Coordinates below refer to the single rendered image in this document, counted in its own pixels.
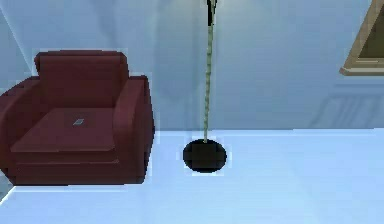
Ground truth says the tan framed wall picture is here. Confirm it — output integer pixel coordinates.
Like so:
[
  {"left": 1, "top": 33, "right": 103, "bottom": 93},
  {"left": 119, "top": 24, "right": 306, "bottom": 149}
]
[{"left": 339, "top": 0, "right": 384, "bottom": 77}]

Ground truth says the floor lamp with black base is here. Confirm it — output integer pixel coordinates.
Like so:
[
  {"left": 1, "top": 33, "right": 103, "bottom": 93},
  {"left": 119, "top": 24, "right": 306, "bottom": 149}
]
[{"left": 182, "top": 0, "right": 228, "bottom": 174}]

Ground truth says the dark red armchair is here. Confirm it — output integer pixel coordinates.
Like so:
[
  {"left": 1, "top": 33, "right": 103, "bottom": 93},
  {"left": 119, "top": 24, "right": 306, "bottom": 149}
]
[{"left": 0, "top": 49, "right": 156, "bottom": 186}]

